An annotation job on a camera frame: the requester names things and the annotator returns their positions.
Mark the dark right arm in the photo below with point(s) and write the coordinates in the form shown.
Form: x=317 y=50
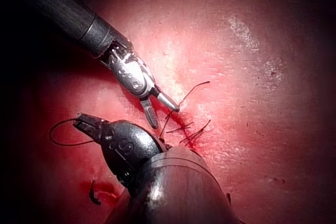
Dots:
x=65 y=14

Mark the left arm needle driver jaw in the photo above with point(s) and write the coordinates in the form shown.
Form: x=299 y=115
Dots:
x=92 y=121
x=90 y=132

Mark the tissue pad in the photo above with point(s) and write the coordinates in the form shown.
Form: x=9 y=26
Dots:
x=236 y=103

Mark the right arm needle driver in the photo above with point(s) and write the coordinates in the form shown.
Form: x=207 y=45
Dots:
x=131 y=74

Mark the dark left arm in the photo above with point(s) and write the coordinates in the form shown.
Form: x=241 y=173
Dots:
x=178 y=190

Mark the black stitching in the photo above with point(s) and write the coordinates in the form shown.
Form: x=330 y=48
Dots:
x=92 y=195
x=183 y=127

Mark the black thread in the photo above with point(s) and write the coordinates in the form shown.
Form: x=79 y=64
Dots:
x=50 y=136

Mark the left arm needle driver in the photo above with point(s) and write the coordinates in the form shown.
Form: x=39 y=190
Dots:
x=131 y=145

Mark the right arm needle driver jaw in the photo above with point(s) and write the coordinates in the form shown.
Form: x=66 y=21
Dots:
x=151 y=113
x=168 y=102

